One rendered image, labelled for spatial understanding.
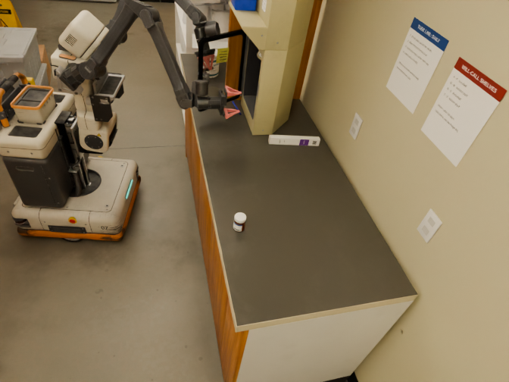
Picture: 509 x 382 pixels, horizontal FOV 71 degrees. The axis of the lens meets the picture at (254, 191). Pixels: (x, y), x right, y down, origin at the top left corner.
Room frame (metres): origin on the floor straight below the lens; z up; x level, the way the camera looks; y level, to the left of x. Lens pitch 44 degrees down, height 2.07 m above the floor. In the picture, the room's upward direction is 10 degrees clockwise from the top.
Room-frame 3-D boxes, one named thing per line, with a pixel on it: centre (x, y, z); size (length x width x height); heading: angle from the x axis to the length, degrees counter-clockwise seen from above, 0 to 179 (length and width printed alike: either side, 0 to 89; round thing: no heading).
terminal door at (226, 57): (1.79, 0.28, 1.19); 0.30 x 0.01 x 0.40; 140
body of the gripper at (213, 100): (1.45, 0.25, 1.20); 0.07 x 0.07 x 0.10; 20
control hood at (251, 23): (1.75, 0.17, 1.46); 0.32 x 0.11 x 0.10; 20
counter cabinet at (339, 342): (1.63, -0.01, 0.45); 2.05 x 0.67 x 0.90; 20
